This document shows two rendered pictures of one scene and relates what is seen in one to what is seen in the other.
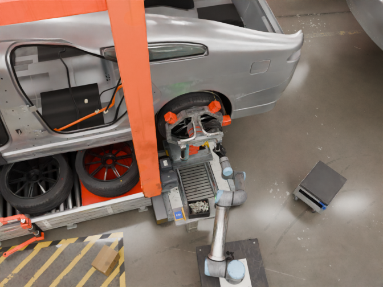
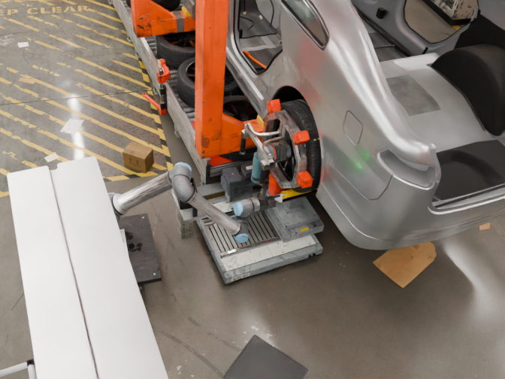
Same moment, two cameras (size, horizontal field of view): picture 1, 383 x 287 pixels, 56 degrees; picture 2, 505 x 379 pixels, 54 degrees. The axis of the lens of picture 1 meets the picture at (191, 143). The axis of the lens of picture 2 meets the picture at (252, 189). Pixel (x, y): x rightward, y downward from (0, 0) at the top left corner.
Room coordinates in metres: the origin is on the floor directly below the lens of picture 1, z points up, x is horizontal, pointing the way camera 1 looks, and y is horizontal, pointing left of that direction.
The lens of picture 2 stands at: (1.23, -2.64, 3.15)
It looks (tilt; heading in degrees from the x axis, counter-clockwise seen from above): 45 degrees down; 80
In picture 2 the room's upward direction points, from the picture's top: 7 degrees clockwise
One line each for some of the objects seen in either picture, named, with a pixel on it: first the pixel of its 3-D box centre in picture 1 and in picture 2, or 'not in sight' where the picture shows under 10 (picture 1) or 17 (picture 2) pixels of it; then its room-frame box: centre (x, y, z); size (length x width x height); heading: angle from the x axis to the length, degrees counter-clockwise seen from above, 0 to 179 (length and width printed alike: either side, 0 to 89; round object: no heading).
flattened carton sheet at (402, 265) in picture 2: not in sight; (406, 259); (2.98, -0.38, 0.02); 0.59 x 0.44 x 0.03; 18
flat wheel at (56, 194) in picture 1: (37, 179); (211, 82); (1.46, 1.51, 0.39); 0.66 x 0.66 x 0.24
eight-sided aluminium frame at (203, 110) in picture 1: (194, 127); (282, 150); (1.90, -0.01, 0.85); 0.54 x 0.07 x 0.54; 108
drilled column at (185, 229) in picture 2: (191, 221); (185, 215); (1.20, -0.06, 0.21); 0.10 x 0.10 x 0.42; 18
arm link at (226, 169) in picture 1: (226, 168); (243, 207); (1.61, -0.35, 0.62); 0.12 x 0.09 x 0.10; 18
